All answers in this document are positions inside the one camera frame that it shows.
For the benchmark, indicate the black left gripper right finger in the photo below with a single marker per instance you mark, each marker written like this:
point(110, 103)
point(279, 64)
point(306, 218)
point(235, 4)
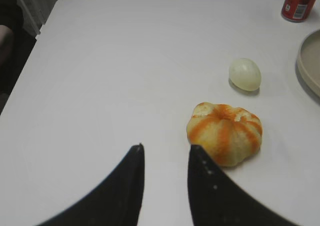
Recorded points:
point(214, 199)

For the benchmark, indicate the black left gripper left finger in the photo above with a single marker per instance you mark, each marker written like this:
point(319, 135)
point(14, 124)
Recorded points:
point(117, 200)

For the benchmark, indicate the beige round plate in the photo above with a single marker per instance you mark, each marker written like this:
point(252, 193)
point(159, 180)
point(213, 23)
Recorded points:
point(308, 61)

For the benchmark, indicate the orange striped pumpkin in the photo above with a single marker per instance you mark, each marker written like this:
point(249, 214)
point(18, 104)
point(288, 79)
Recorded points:
point(229, 135)

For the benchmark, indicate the pale white egg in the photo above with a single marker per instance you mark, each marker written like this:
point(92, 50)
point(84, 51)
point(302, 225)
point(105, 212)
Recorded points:
point(245, 74)

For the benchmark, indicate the red soda can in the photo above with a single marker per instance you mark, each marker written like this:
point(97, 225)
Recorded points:
point(297, 10)

